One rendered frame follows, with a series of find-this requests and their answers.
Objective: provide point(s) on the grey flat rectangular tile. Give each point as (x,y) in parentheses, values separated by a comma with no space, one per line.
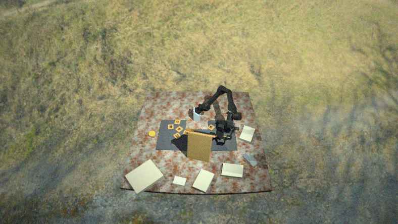
(249,158)

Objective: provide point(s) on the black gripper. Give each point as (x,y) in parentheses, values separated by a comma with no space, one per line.
(222,127)

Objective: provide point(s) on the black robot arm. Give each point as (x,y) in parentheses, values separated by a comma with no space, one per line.
(234,115)

